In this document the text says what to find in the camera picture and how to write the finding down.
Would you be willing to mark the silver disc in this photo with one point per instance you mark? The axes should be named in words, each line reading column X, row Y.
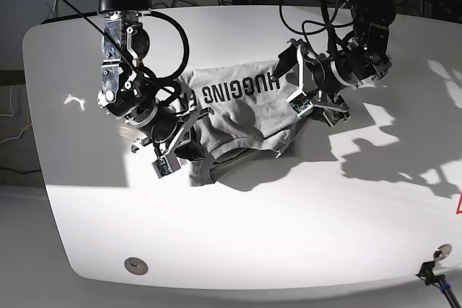
column 136, row 266
column 442, row 252

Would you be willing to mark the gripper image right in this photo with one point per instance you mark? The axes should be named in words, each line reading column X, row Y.
column 320, row 77

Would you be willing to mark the black clamp with cable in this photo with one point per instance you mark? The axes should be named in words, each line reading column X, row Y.
column 427, row 275

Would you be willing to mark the grey T-shirt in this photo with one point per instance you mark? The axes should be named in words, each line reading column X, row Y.
column 251, row 118

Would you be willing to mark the silver disc near right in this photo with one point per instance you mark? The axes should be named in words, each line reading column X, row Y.
column 442, row 252

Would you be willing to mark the silver disc near left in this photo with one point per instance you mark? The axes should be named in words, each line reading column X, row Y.
column 136, row 266

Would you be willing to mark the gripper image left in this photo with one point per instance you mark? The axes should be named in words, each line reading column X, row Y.
column 167, row 130

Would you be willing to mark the red warning sticker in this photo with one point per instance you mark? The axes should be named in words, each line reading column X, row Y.
column 459, row 206

